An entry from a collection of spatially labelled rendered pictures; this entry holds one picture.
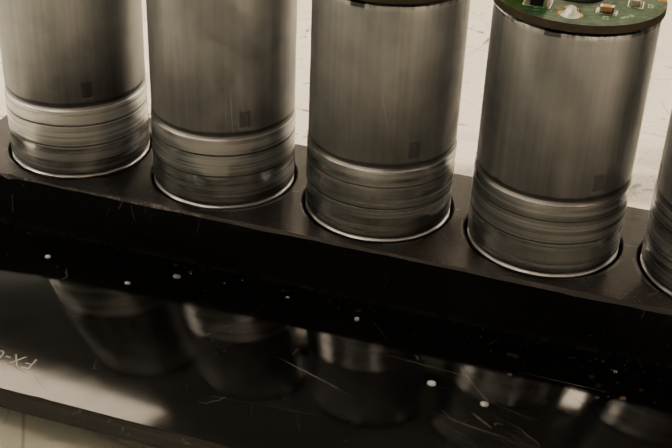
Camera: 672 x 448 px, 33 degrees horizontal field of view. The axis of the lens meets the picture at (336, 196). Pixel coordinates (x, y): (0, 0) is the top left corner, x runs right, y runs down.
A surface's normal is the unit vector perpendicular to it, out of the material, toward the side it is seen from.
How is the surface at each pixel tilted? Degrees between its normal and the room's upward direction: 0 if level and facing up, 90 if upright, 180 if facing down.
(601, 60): 90
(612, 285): 0
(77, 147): 90
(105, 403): 0
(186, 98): 90
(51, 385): 0
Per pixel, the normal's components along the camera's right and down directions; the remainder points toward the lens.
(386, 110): 0.00, 0.51
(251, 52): 0.41, 0.47
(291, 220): 0.04, -0.86
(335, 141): -0.65, 0.36
